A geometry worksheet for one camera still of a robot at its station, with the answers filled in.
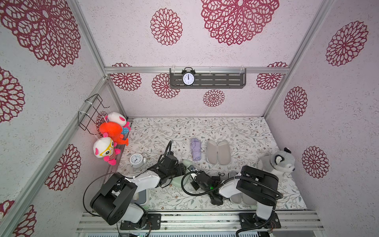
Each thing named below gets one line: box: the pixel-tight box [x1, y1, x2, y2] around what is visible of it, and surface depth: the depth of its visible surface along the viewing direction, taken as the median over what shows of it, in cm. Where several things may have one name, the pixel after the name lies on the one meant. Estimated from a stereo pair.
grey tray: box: [130, 189, 147, 205], surface depth 79 cm
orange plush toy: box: [99, 121, 129, 146], surface depth 91 cm
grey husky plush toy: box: [257, 147, 296, 179], surface depth 77 cm
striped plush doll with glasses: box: [93, 132, 121, 166], surface depth 83 cm
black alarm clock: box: [181, 66, 196, 87], surface depth 92 cm
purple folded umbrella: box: [190, 137, 202, 162], surface depth 99 cm
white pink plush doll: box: [104, 111, 132, 135], surface depth 97 cm
